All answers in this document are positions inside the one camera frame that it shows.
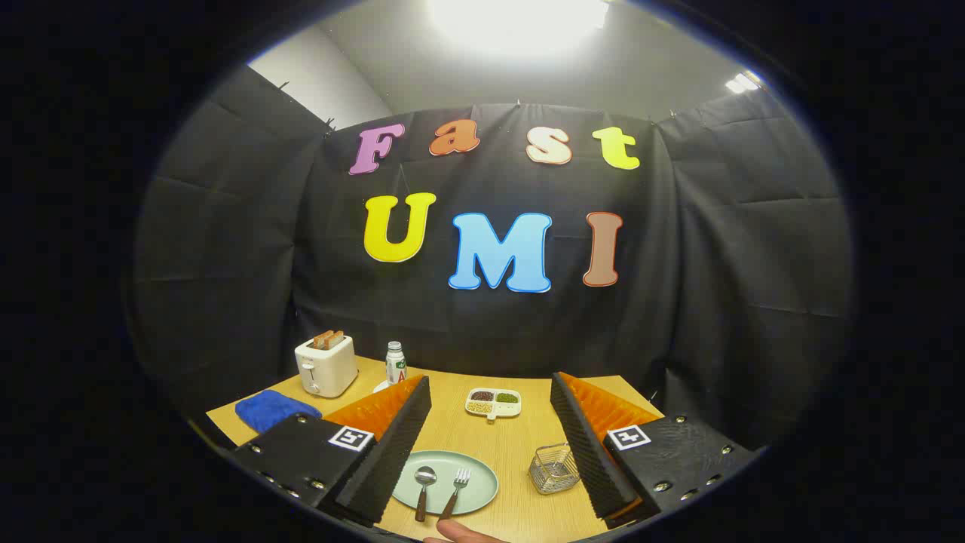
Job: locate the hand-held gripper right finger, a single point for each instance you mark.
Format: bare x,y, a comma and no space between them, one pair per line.
592,452

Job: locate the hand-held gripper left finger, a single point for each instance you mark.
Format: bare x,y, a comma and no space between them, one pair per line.
392,452

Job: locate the white square coaster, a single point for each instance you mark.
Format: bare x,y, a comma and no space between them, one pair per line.
381,387

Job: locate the white drink bottle green label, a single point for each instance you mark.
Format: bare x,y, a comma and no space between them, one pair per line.
396,366

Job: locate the light green plate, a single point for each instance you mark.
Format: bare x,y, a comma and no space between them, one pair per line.
479,494

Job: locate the white divided dish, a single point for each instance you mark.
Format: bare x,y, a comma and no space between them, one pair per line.
503,410

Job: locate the pile of yellow beans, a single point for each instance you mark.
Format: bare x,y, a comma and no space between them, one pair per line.
479,407

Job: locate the pile of green beans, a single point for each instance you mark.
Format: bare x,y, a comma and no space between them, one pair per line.
507,397

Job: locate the white toaster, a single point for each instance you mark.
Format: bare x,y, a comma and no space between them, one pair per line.
328,369

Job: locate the blue folded cloth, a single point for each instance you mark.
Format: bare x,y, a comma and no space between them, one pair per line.
271,411

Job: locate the small ceiling light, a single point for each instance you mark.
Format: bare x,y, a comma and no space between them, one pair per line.
742,82

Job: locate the bright ceiling light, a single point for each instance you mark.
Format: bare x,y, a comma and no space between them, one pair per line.
520,19

